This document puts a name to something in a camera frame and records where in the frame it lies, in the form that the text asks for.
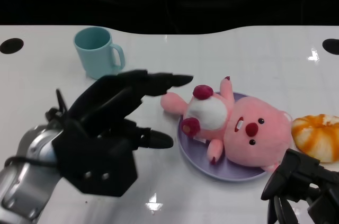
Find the orange white toy bread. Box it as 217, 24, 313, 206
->
291, 114, 339, 163

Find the pink plush doll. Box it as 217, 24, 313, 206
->
160, 76, 293, 173

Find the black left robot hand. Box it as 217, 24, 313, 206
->
51, 69, 195, 198

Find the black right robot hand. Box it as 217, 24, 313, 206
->
261, 148, 339, 224

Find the purple plastic plate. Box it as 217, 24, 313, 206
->
176, 91, 268, 182

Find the black round table grommet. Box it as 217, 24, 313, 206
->
0, 38, 24, 55
322, 38, 339, 55

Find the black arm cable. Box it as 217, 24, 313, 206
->
4, 156, 59, 168

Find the teal plastic mug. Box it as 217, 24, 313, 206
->
73, 26, 126, 80

